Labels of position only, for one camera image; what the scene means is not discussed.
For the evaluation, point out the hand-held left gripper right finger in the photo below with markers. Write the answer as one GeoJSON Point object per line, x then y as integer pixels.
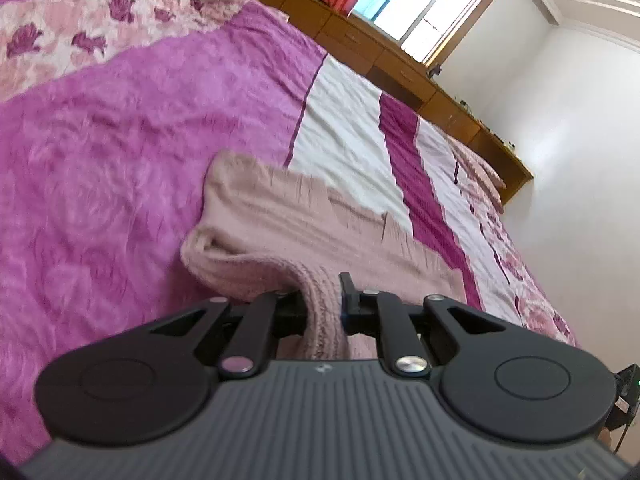
{"type": "Point", "coordinates": [352, 305]}

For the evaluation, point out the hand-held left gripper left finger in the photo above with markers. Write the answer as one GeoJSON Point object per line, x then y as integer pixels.
{"type": "Point", "coordinates": [287, 310]}

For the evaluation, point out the pink knitted sweater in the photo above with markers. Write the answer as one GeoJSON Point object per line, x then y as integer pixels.
{"type": "Point", "coordinates": [280, 225]}

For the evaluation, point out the long wooden cabinet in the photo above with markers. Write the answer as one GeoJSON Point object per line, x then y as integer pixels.
{"type": "Point", "coordinates": [400, 72]}

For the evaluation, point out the small black object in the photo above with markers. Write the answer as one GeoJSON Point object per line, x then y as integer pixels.
{"type": "Point", "coordinates": [435, 71]}

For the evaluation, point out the magenta and white floral bedspread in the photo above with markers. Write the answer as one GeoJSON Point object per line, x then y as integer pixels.
{"type": "Point", "coordinates": [110, 125]}

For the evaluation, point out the window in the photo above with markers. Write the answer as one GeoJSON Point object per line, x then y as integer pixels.
{"type": "Point", "coordinates": [430, 5]}

